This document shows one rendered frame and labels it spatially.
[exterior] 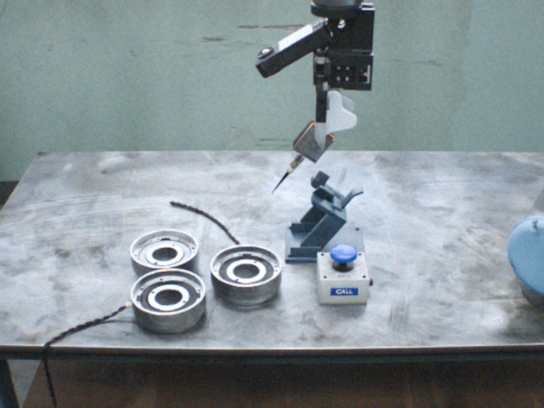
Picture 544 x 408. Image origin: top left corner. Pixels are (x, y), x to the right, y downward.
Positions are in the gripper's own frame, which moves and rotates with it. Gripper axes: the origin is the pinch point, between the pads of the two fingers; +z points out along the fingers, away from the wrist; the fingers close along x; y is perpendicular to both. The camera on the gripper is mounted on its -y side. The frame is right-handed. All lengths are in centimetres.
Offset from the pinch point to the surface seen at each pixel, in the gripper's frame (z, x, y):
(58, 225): 19.7, 4.2, -44.2
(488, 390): 45, -7, 32
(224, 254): 16.4, -7.8, -13.6
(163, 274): 16.3, -13.4, -22.0
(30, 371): 100, 48, -80
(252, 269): 17.9, -9.4, -9.4
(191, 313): 16.6, -21.7, -16.8
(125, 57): 37, 147, -67
